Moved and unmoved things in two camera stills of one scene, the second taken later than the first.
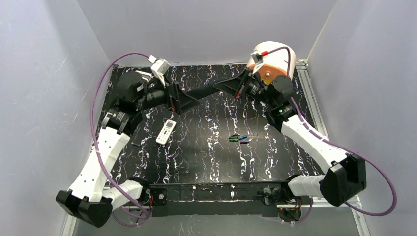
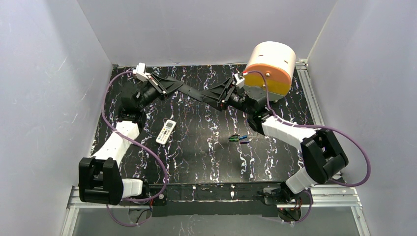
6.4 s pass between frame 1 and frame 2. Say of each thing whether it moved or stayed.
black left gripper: moved
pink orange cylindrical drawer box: stayed
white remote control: stayed
